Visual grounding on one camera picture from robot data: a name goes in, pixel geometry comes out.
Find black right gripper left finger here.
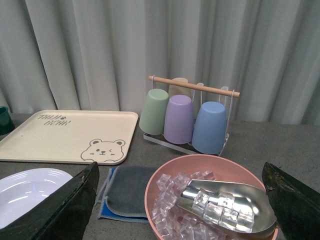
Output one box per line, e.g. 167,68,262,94
0,162,100,240

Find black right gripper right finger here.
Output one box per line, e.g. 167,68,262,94
262,162,320,240

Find white ceramic plate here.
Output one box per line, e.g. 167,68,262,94
0,168,73,229

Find metal ice scoop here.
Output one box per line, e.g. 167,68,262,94
176,179,276,240

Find grey blue cleaning cloth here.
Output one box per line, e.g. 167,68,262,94
95,165,157,224

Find pink bowl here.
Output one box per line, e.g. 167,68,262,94
144,154,265,240

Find cream bear tray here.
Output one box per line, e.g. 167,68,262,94
0,110,139,166

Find clear fake ice cubes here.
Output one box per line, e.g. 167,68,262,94
151,170,255,240

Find dark green cup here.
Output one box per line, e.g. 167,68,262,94
0,106,15,136

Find blue plastic cup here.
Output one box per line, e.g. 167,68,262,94
192,101,227,155

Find green plastic cup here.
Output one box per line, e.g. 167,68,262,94
139,88,169,135

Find purple plastic cup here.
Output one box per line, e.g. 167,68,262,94
163,94,194,145

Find grey curtain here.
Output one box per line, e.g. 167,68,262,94
0,0,320,125

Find beige plastic cup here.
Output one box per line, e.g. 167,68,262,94
168,77,195,118

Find white cup rack wooden handle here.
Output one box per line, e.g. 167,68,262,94
143,75,240,156

